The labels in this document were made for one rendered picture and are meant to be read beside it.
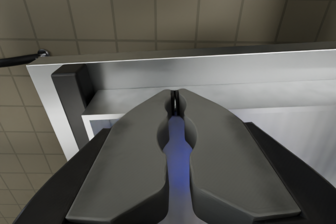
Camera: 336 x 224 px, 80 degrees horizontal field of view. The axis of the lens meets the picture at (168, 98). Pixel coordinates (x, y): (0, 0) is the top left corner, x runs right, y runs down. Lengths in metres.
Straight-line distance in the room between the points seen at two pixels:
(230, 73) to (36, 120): 1.43
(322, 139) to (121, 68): 0.19
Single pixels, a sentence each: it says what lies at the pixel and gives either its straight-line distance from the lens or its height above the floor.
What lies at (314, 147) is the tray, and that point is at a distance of 0.24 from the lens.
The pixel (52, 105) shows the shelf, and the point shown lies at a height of 0.88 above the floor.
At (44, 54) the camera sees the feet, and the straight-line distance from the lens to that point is 1.24.
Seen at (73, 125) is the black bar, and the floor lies 0.90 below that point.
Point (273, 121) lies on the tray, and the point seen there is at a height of 0.88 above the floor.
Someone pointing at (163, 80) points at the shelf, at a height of 0.88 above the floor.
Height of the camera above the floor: 1.02
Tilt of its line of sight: 60 degrees down
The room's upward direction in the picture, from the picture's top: 180 degrees counter-clockwise
